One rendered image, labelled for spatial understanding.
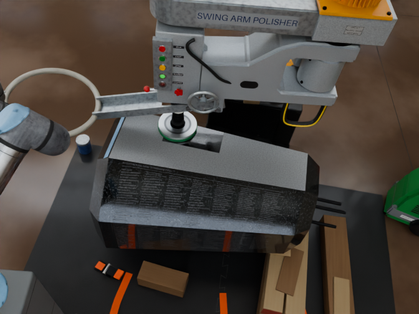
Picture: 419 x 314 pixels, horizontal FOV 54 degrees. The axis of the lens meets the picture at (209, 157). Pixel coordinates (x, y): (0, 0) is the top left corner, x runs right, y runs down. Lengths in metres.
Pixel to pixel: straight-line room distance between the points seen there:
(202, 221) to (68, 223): 1.14
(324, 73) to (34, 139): 1.24
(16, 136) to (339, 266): 2.17
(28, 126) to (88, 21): 3.14
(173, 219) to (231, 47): 0.93
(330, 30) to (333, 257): 1.65
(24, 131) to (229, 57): 0.93
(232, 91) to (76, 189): 1.60
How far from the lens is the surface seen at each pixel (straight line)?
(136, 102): 2.24
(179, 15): 1.68
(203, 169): 2.15
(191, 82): 1.91
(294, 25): 1.73
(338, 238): 3.00
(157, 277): 2.66
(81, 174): 3.20
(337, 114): 3.84
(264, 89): 1.96
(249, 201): 2.17
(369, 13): 1.75
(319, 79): 1.97
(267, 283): 2.61
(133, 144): 2.24
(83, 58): 4.08
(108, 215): 2.28
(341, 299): 2.82
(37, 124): 1.44
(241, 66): 1.85
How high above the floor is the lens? 2.65
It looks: 54 degrees down
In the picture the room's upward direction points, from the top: 8 degrees clockwise
